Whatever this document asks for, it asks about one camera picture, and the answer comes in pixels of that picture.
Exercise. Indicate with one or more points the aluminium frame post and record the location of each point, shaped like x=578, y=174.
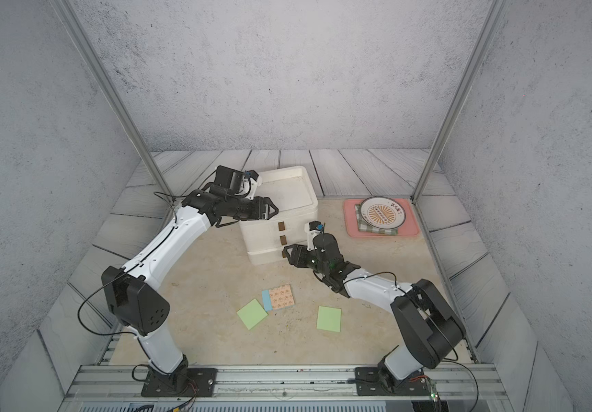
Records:
x=79, y=37
x=471, y=70

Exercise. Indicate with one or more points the pink tray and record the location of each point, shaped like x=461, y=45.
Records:
x=409, y=229

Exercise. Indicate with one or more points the green checkered cloth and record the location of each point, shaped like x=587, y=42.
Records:
x=365, y=227

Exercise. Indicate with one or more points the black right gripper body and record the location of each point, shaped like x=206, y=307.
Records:
x=312, y=263

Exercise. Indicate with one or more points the white three-drawer cabinet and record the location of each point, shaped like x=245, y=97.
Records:
x=292, y=192

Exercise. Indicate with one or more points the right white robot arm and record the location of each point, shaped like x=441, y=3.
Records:
x=429, y=327

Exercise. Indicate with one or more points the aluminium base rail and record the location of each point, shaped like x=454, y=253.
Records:
x=288, y=388

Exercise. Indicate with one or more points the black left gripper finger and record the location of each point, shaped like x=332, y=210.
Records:
x=267, y=216
x=267, y=206

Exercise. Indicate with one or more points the orange patterned sticky pad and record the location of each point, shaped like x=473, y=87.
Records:
x=281, y=297

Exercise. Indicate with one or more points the left aluminium frame post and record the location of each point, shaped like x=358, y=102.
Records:
x=79, y=37

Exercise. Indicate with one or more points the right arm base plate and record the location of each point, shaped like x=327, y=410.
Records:
x=374, y=381

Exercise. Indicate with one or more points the orange patterned plate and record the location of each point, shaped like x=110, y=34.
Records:
x=383, y=212

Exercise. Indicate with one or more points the blue sticky note pad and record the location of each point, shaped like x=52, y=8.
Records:
x=266, y=300

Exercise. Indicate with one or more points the green sticky note pad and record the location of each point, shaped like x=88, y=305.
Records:
x=252, y=314

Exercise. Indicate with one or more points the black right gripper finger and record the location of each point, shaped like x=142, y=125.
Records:
x=295, y=260
x=294, y=249

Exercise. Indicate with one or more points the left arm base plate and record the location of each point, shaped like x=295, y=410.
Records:
x=184, y=383

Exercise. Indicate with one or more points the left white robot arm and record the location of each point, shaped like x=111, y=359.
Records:
x=132, y=291

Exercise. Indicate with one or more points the right aluminium frame post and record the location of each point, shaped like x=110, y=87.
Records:
x=471, y=70

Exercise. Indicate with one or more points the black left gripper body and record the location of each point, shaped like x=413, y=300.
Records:
x=243, y=209

